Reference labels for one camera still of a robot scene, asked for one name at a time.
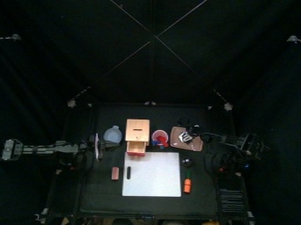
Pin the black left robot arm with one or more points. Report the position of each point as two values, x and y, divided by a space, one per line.
42 148

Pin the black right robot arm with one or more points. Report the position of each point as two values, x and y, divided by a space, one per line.
240 145

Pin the brown wooden plate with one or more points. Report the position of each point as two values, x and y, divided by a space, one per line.
190 145

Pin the white cutting board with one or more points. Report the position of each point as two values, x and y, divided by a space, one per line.
151 174

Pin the black printed label plate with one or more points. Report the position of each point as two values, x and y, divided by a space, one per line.
230 200

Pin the grey bowl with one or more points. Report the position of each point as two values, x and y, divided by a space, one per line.
112 135

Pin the small metal measuring cup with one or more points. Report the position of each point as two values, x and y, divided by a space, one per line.
187 161

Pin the wooden box with red drawer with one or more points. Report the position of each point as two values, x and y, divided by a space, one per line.
137 134

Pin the red plastic cup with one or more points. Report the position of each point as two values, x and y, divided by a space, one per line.
159 137

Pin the salmon nigiri toy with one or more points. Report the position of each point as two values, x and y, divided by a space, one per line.
115 173

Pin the orange toy carrot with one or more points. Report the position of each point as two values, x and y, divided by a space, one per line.
187 184

